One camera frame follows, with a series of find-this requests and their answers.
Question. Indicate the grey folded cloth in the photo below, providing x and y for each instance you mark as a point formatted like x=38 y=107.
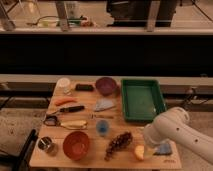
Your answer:
x=103 y=104

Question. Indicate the orange carrot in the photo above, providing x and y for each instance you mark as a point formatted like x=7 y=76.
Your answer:
x=64 y=100

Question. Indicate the wooden board table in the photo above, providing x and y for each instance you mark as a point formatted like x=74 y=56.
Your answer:
x=124 y=159

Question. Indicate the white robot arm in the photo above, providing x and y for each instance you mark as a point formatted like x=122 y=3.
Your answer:
x=173 y=125

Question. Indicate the blue plastic cup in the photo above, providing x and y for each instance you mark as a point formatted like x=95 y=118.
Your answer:
x=102 y=127

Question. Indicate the white lidded jar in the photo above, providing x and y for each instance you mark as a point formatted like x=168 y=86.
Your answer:
x=64 y=84

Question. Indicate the small black measuring cup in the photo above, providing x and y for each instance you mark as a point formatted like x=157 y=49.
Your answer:
x=51 y=121

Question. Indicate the black handled knife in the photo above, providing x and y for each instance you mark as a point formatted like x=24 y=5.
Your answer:
x=69 y=109

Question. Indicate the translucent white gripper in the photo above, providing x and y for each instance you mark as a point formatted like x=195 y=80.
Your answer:
x=152 y=139

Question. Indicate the orange bowl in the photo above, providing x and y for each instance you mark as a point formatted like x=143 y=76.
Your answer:
x=76 y=145

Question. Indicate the blue sponge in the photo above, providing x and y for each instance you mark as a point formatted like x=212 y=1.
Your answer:
x=164 y=149

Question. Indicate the yellow red apple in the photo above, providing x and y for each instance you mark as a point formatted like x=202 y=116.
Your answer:
x=139 y=152

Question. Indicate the dark grape bunch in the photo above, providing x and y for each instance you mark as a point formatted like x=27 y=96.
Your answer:
x=119 y=142

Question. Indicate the black chair frame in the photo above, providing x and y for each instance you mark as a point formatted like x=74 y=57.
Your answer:
x=15 y=161

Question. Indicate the metal cup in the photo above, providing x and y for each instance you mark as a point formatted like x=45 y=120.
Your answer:
x=48 y=146

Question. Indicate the yellow banana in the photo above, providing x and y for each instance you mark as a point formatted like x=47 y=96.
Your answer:
x=75 y=124

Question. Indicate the purple bowl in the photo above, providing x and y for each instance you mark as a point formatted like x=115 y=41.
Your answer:
x=106 y=86

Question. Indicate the black rectangular block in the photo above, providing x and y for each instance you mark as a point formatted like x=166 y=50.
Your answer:
x=84 y=87

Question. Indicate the green plastic tray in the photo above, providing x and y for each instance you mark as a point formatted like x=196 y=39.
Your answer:
x=142 y=100

